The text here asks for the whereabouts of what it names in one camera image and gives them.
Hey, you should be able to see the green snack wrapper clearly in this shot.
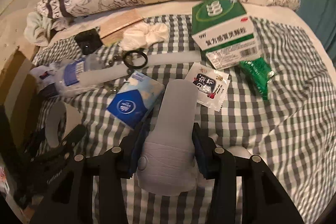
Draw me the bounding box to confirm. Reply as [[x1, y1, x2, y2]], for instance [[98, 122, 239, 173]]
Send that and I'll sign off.
[[239, 57, 275, 101]]

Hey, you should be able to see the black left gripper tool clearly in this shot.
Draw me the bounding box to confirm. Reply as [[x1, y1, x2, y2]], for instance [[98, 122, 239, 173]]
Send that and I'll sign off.
[[14, 124, 87, 209]]

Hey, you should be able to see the white tape roll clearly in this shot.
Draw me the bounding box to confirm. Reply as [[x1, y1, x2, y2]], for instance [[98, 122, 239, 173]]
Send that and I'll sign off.
[[45, 101, 81, 148]]

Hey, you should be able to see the brown cardboard box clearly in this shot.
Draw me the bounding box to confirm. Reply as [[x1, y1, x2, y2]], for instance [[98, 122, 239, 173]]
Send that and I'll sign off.
[[1, 50, 41, 147]]

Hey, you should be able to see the white sachet with black print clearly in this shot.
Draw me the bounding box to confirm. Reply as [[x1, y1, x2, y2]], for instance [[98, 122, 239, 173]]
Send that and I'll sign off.
[[185, 63, 231, 111]]

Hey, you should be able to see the clear plastic water bottle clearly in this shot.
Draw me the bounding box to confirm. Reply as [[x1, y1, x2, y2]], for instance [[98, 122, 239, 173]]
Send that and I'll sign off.
[[30, 54, 104, 98]]

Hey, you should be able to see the blue tissue pack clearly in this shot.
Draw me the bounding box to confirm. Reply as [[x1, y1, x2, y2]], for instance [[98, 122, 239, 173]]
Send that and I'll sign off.
[[107, 71, 165, 129]]

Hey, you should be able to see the small black cube device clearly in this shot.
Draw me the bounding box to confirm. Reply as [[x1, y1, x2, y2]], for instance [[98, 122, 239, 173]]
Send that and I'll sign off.
[[74, 28, 103, 55]]

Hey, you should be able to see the green white medicine box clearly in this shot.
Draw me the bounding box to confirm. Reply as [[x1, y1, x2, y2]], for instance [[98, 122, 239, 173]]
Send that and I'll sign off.
[[191, 0, 262, 70]]

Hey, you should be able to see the beige wooden box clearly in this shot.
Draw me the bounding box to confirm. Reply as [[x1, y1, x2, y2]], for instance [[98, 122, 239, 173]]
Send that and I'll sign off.
[[99, 9, 143, 47]]

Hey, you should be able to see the pale green towel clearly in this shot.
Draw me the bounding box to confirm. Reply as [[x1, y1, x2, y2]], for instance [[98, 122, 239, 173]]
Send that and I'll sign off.
[[24, 12, 71, 47]]

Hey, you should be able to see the white scrunchie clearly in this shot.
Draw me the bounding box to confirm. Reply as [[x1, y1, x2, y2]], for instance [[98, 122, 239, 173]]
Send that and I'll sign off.
[[119, 22, 169, 51]]

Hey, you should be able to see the white lanyard strap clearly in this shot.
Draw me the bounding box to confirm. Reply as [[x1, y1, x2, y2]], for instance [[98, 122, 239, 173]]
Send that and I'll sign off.
[[79, 52, 202, 83]]

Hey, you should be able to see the black ring keychain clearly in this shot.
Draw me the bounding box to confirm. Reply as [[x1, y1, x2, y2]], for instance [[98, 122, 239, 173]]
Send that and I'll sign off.
[[122, 50, 148, 70]]

